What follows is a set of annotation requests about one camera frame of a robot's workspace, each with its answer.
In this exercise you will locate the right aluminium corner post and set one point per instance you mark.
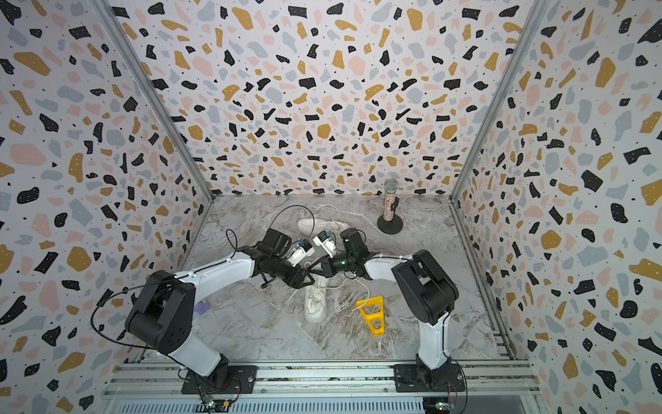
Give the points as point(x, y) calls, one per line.
point(532, 23)

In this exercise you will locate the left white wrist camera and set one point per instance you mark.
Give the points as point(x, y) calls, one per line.
point(303, 250)

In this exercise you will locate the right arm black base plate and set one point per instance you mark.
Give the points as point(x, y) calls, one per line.
point(418, 378)

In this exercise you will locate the aluminium corner post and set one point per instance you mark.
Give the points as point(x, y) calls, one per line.
point(532, 23)
point(108, 20)

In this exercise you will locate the yellow plastic triangular stand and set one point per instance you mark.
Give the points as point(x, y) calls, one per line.
point(373, 313)

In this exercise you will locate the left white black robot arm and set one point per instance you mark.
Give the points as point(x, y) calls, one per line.
point(162, 315)

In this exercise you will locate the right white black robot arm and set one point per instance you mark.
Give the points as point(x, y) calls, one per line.
point(425, 286)

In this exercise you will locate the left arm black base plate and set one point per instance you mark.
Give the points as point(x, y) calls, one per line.
point(224, 380)

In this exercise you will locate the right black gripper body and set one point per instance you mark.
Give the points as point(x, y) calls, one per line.
point(342, 263)

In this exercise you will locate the front aluminium rail frame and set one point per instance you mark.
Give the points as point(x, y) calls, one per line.
point(326, 387)

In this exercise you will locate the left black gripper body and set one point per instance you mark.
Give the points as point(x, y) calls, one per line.
point(283, 269)

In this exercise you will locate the white knit sneaker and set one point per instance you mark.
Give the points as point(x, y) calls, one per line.
point(315, 301)
point(312, 227)

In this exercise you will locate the left aluminium corner post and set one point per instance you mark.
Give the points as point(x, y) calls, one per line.
point(108, 20)

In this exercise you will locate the sprinkle tube on black base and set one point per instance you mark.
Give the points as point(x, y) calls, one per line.
point(390, 222)

